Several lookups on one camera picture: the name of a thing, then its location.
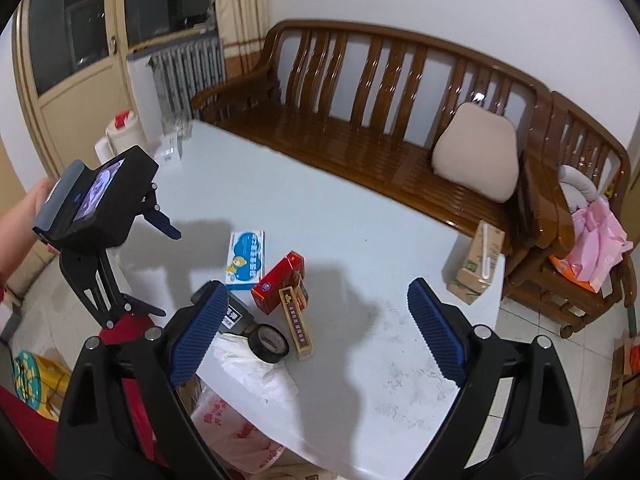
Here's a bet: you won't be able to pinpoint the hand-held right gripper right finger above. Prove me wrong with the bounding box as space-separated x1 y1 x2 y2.
406 277 586 480

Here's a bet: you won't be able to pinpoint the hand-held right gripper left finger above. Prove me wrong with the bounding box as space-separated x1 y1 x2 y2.
54 280 231 480

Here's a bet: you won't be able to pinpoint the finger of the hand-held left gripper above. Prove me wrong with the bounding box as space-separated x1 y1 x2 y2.
59 246 168 332
134 184 182 242

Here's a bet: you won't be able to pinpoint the dark printed packet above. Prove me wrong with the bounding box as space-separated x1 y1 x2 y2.
217 292 258 338

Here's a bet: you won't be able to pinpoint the white tissue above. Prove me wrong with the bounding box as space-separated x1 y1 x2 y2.
200 332 300 406

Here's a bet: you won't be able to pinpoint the blue and white medicine box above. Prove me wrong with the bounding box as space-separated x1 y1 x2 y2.
225 231 267 291

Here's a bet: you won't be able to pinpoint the white red-printed plastic bag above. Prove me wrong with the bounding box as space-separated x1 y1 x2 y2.
190 377 286 476

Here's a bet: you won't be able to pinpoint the person's left forearm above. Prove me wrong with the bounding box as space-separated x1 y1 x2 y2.
0 210 38 286

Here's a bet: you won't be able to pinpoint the person's left hand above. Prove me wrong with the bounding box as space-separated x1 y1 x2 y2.
22 180 57 257

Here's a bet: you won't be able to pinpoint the white paper roll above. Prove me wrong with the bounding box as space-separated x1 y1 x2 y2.
95 135 118 166

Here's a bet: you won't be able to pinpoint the black tape roll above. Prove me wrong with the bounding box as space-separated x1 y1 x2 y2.
248 324 291 361

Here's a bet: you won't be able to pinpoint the white red-printed paper cup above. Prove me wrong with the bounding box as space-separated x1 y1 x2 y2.
105 110 146 153

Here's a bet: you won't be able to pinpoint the beige drink carton with straw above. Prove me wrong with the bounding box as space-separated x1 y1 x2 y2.
446 220 506 306

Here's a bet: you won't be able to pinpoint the small white carton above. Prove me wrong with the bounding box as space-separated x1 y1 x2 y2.
155 132 183 163

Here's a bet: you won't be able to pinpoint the red cardboard box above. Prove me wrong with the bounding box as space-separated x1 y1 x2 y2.
251 251 306 315

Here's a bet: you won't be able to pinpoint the long brown box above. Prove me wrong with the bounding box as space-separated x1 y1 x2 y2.
278 272 315 362

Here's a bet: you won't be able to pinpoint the cream wooden door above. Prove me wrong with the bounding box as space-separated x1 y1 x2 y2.
12 0 151 181

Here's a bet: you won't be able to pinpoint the teal patterned object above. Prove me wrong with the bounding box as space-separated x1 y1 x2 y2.
12 352 48 406

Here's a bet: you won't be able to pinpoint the orange bag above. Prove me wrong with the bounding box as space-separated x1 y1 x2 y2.
549 255 598 293

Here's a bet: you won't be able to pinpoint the grey radiator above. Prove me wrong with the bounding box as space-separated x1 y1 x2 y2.
148 37 226 121

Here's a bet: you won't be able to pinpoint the beige cushion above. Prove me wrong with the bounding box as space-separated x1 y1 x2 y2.
431 101 521 204

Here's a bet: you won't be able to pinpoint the pink plastic bag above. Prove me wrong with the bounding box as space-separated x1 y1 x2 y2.
565 197 633 293

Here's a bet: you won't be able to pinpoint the flattened cardboard boxes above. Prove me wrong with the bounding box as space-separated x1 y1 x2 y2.
585 330 640 471

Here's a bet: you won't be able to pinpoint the brown wooden armchair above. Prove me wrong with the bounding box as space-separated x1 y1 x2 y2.
502 91 632 339

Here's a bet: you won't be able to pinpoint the brown wooden bench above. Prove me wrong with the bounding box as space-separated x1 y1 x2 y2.
190 19 551 261

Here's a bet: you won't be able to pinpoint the grey white plush cloth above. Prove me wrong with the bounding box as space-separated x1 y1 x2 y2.
557 164 601 211

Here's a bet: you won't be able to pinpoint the beige curtain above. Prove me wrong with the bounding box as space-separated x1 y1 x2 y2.
215 0 273 81

